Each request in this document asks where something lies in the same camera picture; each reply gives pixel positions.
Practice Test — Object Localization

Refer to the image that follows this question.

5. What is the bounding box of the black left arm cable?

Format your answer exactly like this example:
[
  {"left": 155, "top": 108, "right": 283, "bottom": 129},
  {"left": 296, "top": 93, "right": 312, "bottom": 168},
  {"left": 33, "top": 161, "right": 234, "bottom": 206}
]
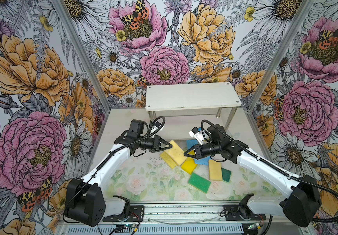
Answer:
[{"left": 62, "top": 116, "right": 166, "bottom": 224}]

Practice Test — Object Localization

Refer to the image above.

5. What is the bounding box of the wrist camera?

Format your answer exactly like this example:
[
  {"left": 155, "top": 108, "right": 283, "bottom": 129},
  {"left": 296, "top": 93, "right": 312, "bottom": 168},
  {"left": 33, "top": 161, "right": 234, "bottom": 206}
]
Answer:
[
  {"left": 189, "top": 127, "right": 211, "bottom": 146},
  {"left": 150, "top": 121, "right": 161, "bottom": 133}
]

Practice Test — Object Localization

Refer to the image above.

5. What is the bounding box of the yellow sponge green underside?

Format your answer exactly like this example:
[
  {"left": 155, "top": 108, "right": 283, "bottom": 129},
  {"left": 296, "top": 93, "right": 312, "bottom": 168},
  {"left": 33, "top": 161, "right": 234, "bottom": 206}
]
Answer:
[{"left": 160, "top": 152, "right": 177, "bottom": 169}]

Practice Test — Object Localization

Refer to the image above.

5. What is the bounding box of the dark green sponge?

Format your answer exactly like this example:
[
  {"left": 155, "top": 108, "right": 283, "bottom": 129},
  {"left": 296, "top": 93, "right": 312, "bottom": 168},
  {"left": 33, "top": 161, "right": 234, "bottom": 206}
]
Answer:
[{"left": 222, "top": 168, "right": 232, "bottom": 183}]

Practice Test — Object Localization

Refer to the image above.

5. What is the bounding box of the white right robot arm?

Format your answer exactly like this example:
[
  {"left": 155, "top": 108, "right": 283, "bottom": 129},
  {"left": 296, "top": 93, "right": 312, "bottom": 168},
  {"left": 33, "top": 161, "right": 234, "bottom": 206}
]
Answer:
[{"left": 184, "top": 124, "right": 321, "bottom": 227}]

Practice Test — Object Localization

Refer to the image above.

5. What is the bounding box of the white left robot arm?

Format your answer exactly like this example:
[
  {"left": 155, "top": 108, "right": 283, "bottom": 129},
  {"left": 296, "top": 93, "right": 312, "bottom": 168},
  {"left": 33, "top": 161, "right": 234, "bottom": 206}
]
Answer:
[{"left": 63, "top": 116, "right": 172, "bottom": 227}]

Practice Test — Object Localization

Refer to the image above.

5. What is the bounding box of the aluminium front rail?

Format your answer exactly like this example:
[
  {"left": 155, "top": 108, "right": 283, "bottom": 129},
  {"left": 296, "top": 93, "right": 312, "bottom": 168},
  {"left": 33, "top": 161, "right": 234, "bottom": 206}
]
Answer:
[{"left": 55, "top": 201, "right": 308, "bottom": 225}]

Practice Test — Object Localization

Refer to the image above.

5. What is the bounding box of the white vented cable duct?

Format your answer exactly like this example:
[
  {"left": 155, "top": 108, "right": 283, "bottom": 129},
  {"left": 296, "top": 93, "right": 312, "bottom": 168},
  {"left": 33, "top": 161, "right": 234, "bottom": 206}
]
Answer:
[{"left": 62, "top": 223, "right": 244, "bottom": 235}]

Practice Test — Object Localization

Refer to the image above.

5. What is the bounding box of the black corrugated right cable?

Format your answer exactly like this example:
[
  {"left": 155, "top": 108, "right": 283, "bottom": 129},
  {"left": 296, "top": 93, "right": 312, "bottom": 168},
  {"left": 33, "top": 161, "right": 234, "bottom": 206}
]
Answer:
[{"left": 200, "top": 119, "right": 338, "bottom": 223}]

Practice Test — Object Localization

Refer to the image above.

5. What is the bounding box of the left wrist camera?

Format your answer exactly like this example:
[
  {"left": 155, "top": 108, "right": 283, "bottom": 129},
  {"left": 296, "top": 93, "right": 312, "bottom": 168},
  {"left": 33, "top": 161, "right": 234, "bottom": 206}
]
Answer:
[{"left": 150, "top": 121, "right": 161, "bottom": 133}]

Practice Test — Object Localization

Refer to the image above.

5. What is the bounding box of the bright yellow sponge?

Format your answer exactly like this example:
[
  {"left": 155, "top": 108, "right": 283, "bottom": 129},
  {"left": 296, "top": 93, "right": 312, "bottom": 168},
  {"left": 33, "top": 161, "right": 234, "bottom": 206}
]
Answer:
[{"left": 181, "top": 157, "right": 197, "bottom": 174}]

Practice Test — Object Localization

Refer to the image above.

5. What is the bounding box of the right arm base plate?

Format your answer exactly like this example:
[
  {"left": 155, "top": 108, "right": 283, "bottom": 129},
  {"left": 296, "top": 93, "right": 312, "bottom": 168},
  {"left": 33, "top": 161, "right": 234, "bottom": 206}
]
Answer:
[{"left": 220, "top": 204, "right": 266, "bottom": 221}]

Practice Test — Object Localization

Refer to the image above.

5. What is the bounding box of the white two-tier shelf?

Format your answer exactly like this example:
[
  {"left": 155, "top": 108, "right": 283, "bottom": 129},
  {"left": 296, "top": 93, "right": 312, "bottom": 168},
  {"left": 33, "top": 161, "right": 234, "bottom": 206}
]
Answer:
[{"left": 145, "top": 82, "right": 242, "bottom": 141}]

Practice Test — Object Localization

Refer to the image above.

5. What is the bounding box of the small blue sponge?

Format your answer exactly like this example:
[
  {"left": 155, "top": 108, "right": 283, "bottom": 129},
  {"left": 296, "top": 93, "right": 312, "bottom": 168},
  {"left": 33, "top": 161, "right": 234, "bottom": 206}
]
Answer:
[{"left": 186, "top": 139, "right": 199, "bottom": 150}]

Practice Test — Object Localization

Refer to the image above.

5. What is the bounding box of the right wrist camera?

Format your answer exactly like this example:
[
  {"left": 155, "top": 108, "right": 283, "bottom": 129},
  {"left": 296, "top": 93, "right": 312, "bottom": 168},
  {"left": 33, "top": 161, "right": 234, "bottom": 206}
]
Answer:
[{"left": 189, "top": 127, "right": 211, "bottom": 146}]

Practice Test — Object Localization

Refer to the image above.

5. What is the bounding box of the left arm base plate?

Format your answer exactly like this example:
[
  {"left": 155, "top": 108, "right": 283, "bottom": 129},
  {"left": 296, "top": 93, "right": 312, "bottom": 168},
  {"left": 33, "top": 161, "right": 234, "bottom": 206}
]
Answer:
[{"left": 102, "top": 205, "right": 145, "bottom": 222}]

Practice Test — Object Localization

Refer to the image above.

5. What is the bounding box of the light blue sponge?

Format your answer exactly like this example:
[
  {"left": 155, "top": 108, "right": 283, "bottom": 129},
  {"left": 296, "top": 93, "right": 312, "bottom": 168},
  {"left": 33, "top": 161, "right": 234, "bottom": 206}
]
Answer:
[{"left": 194, "top": 156, "right": 212, "bottom": 165}]

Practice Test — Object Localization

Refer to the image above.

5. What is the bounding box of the pale yellow porous sponge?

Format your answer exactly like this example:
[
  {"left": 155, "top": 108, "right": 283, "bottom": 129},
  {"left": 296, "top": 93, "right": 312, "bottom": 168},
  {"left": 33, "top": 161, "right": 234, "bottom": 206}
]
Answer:
[{"left": 164, "top": 140, "right": 187, "bottom": 166}]

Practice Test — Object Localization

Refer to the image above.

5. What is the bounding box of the green circuit board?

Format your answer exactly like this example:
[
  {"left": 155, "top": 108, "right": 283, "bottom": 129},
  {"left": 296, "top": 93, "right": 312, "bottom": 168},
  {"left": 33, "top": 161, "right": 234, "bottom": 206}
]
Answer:
[{"left": 116, "top": 223, "right": 137, "bottom": 230}]

